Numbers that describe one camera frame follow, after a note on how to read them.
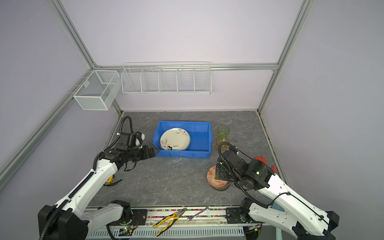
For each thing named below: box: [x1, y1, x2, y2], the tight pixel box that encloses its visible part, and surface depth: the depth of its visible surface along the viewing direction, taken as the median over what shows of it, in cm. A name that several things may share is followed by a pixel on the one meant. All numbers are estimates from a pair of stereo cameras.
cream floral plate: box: [159, 127, 191, 151], surface depth 101 cm
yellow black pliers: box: [152, 207, 187, 237], surface depth 75 cm
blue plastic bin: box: [152, 121, 213, 158], surface depth 101 cm
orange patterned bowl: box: [207, 165, 231, 191], surface depth 79 cm
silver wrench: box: [187, 205, 210, 223], surface depth 77 cm
